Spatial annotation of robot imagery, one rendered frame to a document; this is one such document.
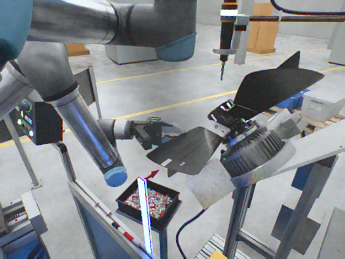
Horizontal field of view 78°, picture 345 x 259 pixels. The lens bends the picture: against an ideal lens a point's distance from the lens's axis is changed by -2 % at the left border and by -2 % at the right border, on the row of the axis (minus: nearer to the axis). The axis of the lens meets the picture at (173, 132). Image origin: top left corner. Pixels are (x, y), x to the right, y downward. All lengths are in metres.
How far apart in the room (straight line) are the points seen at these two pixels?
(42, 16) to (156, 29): 0.18
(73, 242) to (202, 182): 1.39
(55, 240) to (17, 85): 1.53
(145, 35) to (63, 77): 0.26
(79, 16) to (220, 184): 0.68
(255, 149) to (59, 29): 0.65
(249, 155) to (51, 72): 0.63
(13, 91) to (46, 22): 0.45
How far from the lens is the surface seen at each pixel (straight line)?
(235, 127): 0.83
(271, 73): 0.60
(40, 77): 0.60
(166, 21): 0.40
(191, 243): 1.86
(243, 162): 0.78
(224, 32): 0.68
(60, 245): 2.04
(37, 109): 1.00
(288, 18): 0.72
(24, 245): 0.93
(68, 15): 0.35
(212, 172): 0.83
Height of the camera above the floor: 1.58
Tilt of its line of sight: 31 degrees down
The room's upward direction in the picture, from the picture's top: straight up
